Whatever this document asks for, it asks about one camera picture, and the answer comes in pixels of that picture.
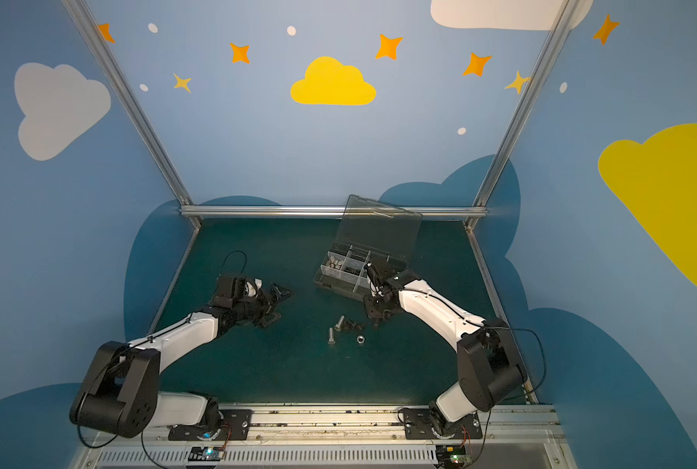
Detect silver wing nut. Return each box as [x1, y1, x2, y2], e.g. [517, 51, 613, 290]
[325, 254, 346, 272]

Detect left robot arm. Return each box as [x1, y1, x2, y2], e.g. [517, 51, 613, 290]
[69, 277, 293, 441]

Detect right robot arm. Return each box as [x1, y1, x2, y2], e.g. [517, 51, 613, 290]
[363, 260, 527, 437]

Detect black hex bolt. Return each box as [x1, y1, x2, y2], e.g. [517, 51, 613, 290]
[346, 320, 364, 330]

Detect clear plastic organizer box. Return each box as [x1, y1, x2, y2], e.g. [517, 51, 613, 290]
[315, 195, 423, 301]

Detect left circuit board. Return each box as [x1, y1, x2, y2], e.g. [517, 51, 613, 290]
[188, 447, 227, 464]

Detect circuit board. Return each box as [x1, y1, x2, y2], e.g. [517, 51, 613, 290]
[188, 447, 227, 464]
[434, 446, 471, 469]

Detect right circuit board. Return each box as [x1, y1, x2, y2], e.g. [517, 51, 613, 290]
[434, 446, 471, 469]

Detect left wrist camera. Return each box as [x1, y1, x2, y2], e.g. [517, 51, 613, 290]
[212, 276, 263, 309]

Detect rear aluminium frame bar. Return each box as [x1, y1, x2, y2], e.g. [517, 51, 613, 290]
[180, 205, 487, 219]

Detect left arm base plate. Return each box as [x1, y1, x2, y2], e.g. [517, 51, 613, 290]
[168, 408, 253, 442]

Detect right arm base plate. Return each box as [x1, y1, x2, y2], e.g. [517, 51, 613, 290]
[397, 408, 483, 440]

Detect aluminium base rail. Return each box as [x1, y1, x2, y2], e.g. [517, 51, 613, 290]
[71, 404, 577, 468]

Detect right aluminium frame post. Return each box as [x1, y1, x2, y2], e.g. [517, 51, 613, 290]
[466, 0, 583, 234]

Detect aluminium frame post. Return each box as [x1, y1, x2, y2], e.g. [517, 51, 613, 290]
[466, 0, 583, 234]
[61, 0, 194, 208]

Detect left aluminium frame post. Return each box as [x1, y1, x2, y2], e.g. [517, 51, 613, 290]
[61, 0, 194, 208]

